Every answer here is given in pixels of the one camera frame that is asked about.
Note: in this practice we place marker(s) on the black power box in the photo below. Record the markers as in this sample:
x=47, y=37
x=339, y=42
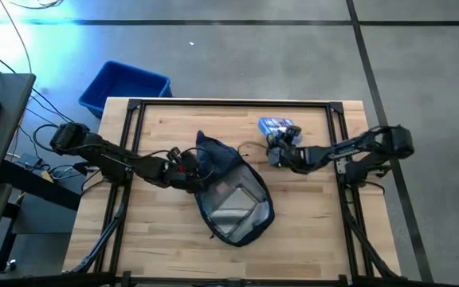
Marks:
x=29, y=160

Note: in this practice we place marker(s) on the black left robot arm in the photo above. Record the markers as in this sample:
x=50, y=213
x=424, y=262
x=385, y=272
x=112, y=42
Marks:
x=110, y=153

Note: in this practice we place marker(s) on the blue first aid kit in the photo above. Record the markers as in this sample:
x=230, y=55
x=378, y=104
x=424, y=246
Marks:
x=271, y=123

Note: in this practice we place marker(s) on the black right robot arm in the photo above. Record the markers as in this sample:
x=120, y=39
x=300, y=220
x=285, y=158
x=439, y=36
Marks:
x=353, y=149

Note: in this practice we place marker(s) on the blue plastic bin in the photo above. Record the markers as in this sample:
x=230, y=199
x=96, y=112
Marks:
x=126, y=85

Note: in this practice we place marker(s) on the dark navy backpack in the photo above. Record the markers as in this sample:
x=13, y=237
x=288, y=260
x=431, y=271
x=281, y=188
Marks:
x=217, y=157

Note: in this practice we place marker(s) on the black metal table frame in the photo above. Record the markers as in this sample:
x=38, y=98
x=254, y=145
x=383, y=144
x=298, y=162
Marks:
x=233, y=103

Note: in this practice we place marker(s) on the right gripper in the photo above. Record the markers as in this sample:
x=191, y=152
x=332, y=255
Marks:
x=289, y=153

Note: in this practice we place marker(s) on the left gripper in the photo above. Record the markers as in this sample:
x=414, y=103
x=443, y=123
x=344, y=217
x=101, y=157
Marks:
x=181, y=171

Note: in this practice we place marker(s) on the clear mesh zip pouch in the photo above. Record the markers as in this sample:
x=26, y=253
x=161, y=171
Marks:
x=233, y=207

